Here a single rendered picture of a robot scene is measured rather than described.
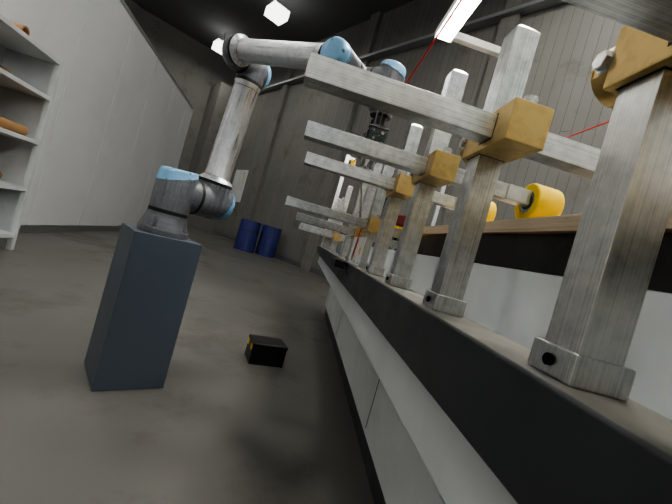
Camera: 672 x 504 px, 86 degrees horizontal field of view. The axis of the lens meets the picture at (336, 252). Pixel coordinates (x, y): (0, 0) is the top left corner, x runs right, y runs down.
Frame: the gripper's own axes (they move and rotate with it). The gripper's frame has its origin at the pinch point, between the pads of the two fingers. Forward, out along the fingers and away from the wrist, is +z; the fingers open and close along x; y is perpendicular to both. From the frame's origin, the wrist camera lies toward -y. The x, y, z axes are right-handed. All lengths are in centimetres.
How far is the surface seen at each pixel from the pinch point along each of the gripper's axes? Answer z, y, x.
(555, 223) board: 14, 65, 27
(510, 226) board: 14, 52, 27
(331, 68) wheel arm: 8, 79, -15
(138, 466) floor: 102, 19, -40
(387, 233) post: 20.3, 25.2, 8.4
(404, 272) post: 29, 50, 9
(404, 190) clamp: 9.3, 32.6, 7.9
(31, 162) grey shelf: 27, -183, -237
